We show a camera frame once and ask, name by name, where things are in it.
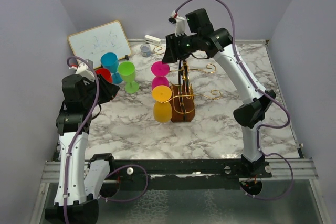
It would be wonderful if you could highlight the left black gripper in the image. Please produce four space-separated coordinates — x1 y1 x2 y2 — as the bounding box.
83 73 120 108

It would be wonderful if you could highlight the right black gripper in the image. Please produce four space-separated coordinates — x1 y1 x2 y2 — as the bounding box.
162 31 201 64

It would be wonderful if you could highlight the red plastic wine glass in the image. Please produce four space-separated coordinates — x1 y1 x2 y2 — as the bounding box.
95 68 113 84

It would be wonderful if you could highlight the green plastic wine glass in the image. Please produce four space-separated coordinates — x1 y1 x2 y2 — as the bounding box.
118 61 139 93

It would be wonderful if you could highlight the blue plastic wine glass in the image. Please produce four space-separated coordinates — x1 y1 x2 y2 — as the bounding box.
100 52 122 84

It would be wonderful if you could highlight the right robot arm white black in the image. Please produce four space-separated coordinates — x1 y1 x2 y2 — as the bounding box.
162 8 276 177

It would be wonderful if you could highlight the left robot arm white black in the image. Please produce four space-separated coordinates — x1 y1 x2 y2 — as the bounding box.
45 74 120 223

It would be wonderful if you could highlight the magenta plastic wine glass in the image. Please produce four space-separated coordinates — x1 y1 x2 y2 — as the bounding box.
151 61 170 90

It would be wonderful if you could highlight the yellow plastic wine glass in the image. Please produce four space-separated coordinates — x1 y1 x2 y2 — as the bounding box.
152 85 172 123

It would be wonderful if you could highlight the white whiteboard eraser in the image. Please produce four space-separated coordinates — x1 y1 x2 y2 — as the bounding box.
144 35 161 46

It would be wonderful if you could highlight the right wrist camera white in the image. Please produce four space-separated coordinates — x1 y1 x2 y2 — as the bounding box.
169 11 186 37

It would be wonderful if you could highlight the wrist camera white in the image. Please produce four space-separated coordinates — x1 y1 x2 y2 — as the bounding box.
69 60 95 81
169 11 186 37

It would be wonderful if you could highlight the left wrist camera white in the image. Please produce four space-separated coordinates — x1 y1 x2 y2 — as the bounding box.
69 60 95 81

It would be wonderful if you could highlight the small whiteboard gold frame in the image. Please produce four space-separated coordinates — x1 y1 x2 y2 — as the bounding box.
68 20 132 69

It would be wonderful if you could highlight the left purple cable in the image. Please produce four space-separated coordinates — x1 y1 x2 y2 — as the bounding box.
62 56 149 224

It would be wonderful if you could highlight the purple cable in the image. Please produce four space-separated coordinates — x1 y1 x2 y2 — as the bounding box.
175 0 295 200
62 56 149 224

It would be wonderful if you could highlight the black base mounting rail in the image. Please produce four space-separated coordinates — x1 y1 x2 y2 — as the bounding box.
88 157 272 191

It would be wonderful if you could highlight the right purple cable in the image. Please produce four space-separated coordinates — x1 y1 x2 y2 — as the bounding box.
175 0 295 200

